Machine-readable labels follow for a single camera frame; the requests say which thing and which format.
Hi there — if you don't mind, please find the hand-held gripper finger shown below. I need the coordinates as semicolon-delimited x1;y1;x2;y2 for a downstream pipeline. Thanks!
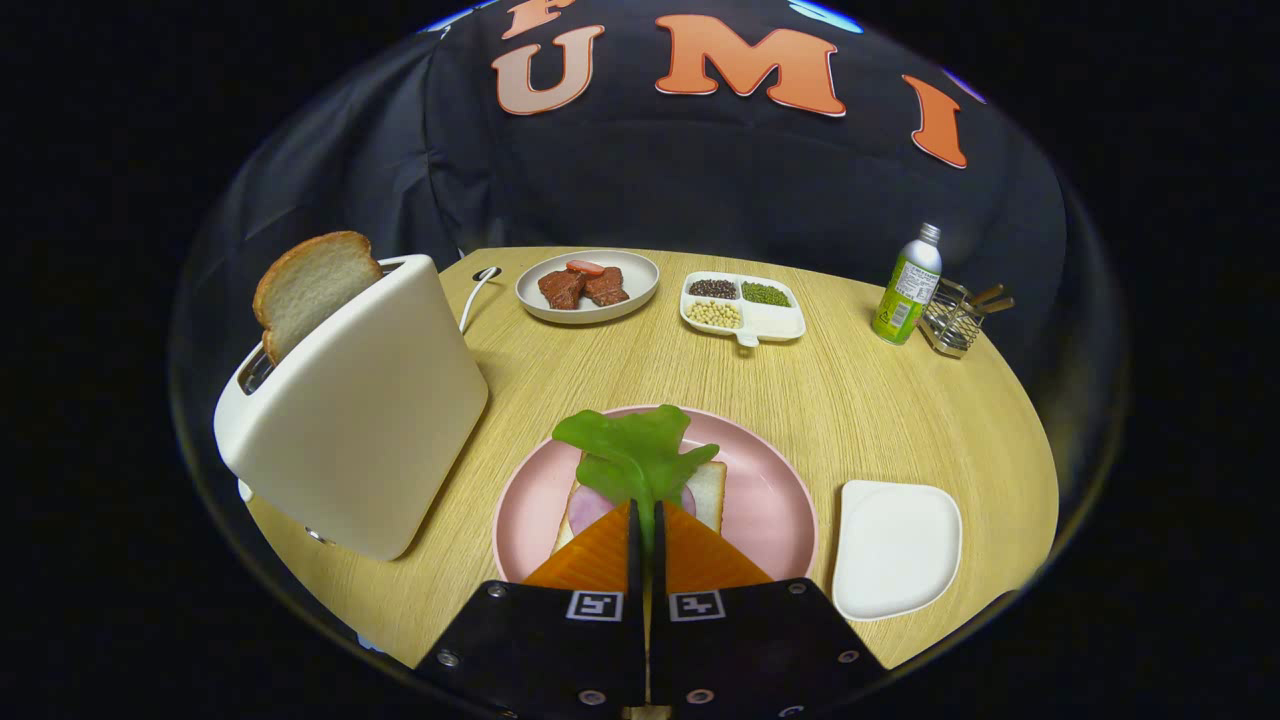
415;500;649;713
650;500;889;716

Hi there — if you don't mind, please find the green lettuce leaf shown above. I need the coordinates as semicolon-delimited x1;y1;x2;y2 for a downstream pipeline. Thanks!
552;404;720;546

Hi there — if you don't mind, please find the brown crust bread slice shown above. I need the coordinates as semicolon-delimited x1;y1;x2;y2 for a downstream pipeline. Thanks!
252;231;384;366

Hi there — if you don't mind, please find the pink ham slice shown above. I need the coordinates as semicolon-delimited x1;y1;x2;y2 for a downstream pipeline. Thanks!
567;485;697;536

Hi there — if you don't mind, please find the square white bread slice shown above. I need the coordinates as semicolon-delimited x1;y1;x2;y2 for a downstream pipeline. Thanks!
551;455;728;556

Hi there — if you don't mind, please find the round pink plate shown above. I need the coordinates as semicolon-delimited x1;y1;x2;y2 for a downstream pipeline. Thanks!
492;404;819;586

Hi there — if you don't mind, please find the white square dish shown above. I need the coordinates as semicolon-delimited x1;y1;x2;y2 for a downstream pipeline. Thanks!
832;479;963;622

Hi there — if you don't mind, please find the white divided dish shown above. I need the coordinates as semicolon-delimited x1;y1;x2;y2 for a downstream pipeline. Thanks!
680;271;807;348

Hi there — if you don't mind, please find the brown meat piece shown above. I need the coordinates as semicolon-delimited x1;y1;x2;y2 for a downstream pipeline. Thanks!
538;270;588;311
584;267;631;307

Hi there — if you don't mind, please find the round grey plate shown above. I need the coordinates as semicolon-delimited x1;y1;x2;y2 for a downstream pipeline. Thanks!
515;249;661;325

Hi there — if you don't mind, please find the white toaster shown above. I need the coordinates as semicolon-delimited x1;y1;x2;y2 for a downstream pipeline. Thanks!
212;253;491;563

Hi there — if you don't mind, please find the silver bottle with green label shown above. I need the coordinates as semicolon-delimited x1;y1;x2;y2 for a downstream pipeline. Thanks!
871;223;943;346

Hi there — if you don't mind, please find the white toaster power cable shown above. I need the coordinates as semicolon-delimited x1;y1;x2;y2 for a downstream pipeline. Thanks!
458;265;503;336

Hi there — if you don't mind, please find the metal wire cutlery holder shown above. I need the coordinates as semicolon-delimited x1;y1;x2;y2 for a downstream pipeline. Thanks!
917;279;986;359

